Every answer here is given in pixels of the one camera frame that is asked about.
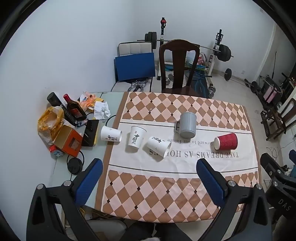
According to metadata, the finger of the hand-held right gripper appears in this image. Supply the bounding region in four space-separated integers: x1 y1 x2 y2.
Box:
288 149 296 178
260 153 282 179

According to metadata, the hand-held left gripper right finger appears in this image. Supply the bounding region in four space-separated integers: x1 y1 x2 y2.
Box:
196 159 273 241

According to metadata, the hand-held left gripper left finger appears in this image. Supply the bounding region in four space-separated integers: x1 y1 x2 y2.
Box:
26 158 103 241

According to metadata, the red ripple paper cup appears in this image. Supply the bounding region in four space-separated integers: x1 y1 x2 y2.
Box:
214 133 238 150

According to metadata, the white paper cup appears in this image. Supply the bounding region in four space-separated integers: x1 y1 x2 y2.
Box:
146 136 172 159
126 126 147 153
100 126 122 143

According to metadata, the dark wooden stool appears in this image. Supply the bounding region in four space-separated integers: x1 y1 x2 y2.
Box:
260 98 296 141

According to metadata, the small red blue box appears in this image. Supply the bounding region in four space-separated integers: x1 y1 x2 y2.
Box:
49 145 64 158

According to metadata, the orange gift box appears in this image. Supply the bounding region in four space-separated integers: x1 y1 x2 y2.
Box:
54 125 83 156

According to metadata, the checkered brown pink tablecloth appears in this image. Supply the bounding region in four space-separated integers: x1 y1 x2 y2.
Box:
94 91 260 223

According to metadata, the black flat box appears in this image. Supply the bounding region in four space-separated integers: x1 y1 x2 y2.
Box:
81 119 100 147

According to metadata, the grey ribbed mug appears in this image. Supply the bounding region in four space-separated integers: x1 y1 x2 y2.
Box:
174 112 197 138

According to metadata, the exercise machine with pink bag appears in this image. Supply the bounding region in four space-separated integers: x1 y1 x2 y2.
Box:
257 74 296 109

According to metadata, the orange plastic bag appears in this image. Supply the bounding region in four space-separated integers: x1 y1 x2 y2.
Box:
38 106 65 145

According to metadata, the crumpled white tissue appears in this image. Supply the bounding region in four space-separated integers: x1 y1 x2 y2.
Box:
93 101 111 119

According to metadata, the dark bottle with red cap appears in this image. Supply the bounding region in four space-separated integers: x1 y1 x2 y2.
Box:
63 94 87 121

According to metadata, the orange snack packet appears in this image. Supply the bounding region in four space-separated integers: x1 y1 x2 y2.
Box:
77 91 104 113

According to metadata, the black cylinder box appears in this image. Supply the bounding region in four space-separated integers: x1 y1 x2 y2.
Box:
47 92 77 127

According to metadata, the short barbell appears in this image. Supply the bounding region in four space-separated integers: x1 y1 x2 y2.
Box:
224 68 250 81

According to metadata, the dark bench pad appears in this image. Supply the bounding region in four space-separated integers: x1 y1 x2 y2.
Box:
185 70 210 98

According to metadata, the white weight bench rack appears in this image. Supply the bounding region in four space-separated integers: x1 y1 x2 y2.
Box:
156 17 223 81

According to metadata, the long barbell with black plates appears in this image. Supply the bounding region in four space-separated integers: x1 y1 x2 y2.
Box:
137 31 234 62

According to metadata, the plastic bag with pink items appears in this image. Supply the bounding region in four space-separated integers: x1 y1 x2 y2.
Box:
196 52 208 67

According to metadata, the blue board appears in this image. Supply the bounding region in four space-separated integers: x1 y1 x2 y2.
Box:
114 52 155 82

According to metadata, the dark wooden chair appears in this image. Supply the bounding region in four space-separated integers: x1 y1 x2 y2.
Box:
159 39 200 95

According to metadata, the white padded chair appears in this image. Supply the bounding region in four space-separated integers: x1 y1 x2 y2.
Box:
111 42 154 93

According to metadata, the black round disc with cable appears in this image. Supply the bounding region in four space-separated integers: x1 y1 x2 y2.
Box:
67 152 84 176

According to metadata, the black cable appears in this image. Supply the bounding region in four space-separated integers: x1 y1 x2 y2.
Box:
105 114 118 127

